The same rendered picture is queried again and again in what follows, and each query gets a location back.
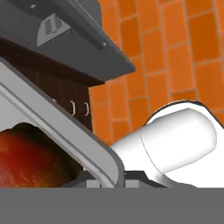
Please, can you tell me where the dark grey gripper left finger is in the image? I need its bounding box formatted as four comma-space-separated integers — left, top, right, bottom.
62, 170, 103, 189

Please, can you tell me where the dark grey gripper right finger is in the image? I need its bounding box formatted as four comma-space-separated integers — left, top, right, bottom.
123, 170, 168, 189

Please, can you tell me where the grey container with tomato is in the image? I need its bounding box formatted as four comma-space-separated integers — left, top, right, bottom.
0, 56, 126, 189

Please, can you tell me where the red tomato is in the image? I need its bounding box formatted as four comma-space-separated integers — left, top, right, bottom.
0, 122, 84, 188

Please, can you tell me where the white rounded object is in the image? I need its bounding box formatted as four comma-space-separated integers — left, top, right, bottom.
110, 100, 224, 189

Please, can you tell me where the dark brown cupboard run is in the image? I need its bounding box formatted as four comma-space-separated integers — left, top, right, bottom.
0, 37, 106, 138

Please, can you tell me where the dark grey range hood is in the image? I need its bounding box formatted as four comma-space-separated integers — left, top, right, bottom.
0, 0, 137, 86

